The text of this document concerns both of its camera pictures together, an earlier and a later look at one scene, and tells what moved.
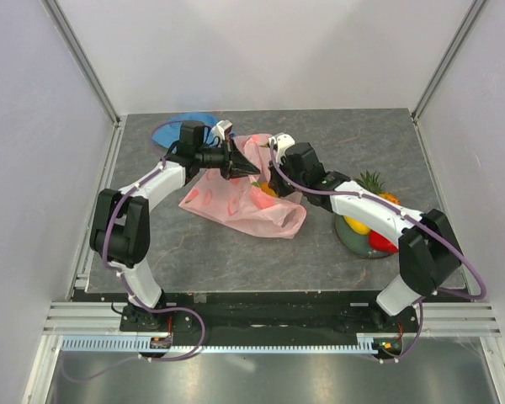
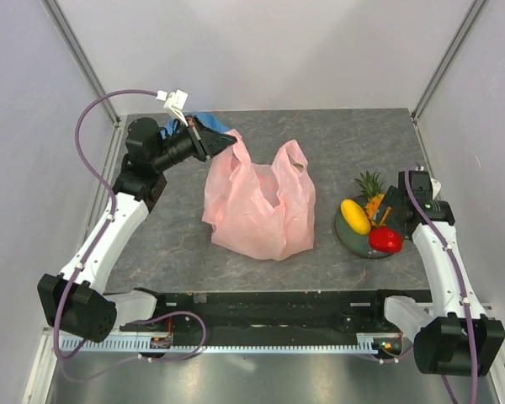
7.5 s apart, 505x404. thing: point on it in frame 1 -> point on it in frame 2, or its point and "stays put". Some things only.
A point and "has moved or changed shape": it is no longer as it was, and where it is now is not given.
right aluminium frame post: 474,9 stays put
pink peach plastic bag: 248,200 has moved or changed shape
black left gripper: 235,164 -> 208,142
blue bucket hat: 167,133 stays put
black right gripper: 274,183 -> 392,199
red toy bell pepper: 379,242 stays put
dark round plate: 357,243 stays put
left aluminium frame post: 83,61 stays put
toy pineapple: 371,182 stays put
